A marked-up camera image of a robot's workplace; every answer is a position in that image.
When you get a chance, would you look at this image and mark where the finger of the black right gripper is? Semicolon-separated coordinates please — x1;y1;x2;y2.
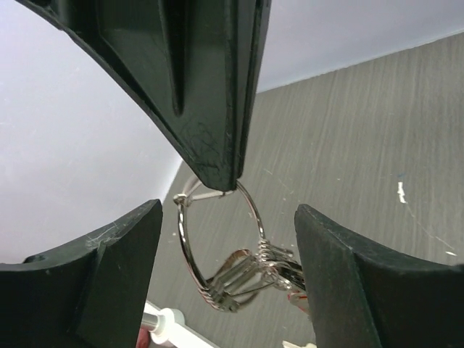
25;0;271;191

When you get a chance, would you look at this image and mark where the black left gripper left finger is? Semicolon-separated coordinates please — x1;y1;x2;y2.
1;199;163;347

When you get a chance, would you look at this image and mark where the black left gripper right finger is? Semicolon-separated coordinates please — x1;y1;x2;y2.
294;204;463;347

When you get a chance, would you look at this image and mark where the keyring with tagged keys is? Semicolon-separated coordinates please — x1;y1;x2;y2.
173;175;310;315

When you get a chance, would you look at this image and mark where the silver white clothes rack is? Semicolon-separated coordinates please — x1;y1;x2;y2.
141;301;218;348

